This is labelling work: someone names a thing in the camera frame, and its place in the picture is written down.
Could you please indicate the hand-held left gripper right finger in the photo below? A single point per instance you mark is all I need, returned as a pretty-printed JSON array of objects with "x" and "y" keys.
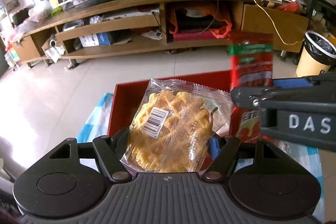
[{"x": 213, "y": 148}]

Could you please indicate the red and green snack packet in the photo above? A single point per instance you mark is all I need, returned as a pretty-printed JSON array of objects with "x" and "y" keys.
[{"x": 249, "y": 64}]

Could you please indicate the orange plastic bag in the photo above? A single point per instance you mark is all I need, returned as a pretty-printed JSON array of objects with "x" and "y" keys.
[{"x": 223, "y": 27}]

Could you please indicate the yellow trash bin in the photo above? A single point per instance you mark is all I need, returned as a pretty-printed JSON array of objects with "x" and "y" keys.
[{"x": 309, "y": 61}]

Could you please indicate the white and blue box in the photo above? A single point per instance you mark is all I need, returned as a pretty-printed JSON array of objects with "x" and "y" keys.
[{"x": 94, "y": 39}]

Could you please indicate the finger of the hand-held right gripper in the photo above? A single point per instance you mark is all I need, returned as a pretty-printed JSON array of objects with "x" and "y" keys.
[
  {"x": 245, "y": 98},
  {"x": 294, "y": 82}
]

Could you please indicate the red plastic bag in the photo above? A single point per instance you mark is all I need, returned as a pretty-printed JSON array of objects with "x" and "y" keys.
[{"x": 288, "y": 6}]

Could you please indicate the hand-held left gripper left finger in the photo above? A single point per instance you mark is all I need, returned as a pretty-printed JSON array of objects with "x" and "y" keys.
[{"x": 119, "y": 142}]

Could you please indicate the wooden TV stand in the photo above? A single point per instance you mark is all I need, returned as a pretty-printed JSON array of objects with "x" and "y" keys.
[{"x": 118, "y": 24}]

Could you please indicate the blue checkered cloth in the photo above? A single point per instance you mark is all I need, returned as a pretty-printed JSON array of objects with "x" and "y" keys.
[{"x": 95, "y": 119}]

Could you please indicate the red cardboard box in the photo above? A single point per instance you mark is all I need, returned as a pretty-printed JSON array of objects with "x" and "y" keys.
[{"x": 126, "y": 100}]

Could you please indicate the yellow crispy noodle packet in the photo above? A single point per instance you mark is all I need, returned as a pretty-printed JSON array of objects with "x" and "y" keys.
[{"x": 170, "y": 132}]

